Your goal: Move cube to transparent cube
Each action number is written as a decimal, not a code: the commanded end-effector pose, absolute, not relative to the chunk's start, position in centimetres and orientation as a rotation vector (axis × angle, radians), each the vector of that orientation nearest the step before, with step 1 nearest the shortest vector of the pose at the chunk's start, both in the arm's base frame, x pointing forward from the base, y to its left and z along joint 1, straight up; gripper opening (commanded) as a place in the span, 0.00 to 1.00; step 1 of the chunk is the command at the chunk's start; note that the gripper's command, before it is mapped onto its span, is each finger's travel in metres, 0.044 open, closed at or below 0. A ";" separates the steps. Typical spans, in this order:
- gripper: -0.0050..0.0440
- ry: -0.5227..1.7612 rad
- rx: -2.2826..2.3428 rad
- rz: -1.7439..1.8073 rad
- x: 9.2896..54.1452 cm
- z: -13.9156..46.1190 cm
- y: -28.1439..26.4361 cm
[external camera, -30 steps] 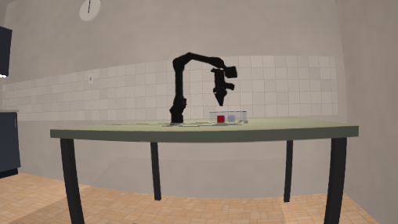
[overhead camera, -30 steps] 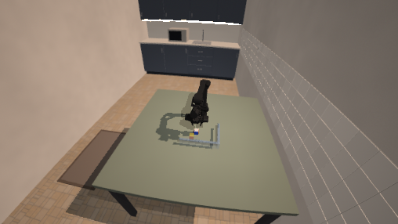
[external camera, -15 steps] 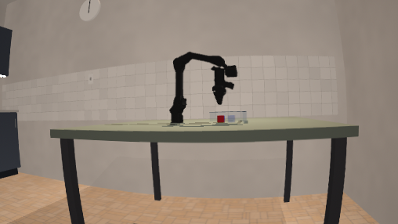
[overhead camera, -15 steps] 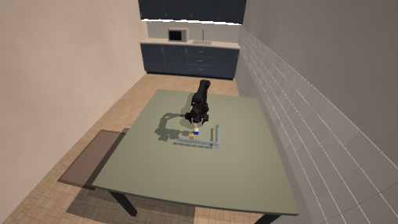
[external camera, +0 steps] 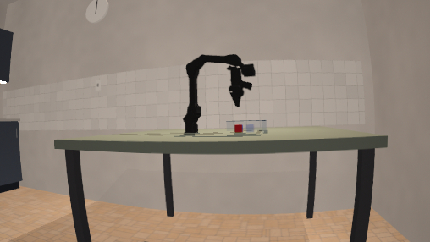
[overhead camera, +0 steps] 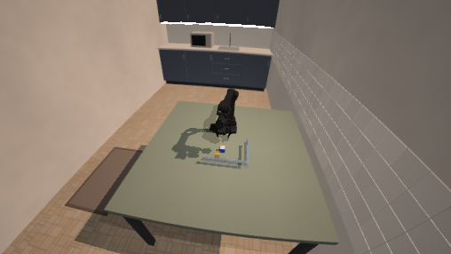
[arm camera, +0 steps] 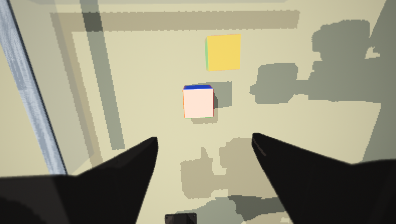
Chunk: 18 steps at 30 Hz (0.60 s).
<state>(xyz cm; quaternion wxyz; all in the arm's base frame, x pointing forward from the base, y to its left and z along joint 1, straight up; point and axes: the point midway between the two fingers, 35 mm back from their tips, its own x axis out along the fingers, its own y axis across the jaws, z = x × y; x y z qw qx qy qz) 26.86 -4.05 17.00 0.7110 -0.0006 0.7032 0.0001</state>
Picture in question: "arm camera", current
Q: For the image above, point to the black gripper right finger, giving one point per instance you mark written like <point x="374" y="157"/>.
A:
<point x="316" y="189"/>

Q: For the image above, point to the transparent green and yellow cube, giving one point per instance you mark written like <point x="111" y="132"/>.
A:
<point x="223" y="52"/>

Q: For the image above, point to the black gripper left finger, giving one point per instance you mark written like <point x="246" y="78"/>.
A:
<point x="112" y="194"/>

